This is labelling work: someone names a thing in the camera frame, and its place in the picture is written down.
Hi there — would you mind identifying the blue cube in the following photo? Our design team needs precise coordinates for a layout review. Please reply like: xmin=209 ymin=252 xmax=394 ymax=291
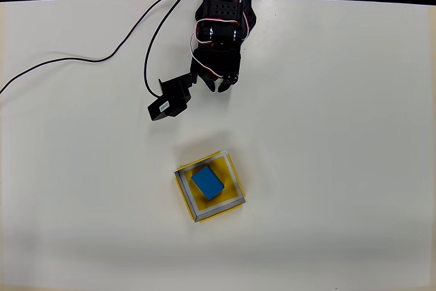
xmin=189 ymin=164 xmax=225 ymax=202

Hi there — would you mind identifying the yellow square tray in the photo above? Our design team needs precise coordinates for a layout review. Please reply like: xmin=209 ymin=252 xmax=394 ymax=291
xmin=172 ymin=149 xmax=247 ymax=226

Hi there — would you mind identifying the red white servo wire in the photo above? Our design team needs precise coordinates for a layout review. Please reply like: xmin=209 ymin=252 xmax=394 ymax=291
xmin=188 ymin=0 xmax=255 ymax=81

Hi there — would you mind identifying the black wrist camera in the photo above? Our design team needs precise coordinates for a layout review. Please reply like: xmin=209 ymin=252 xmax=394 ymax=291
xmin=146 ymin=72 xmax=198 ymax=122

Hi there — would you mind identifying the black camera cable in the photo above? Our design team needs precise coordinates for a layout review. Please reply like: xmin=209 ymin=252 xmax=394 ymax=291
xmin=0 ymin=0 xmax=196 ymax=98

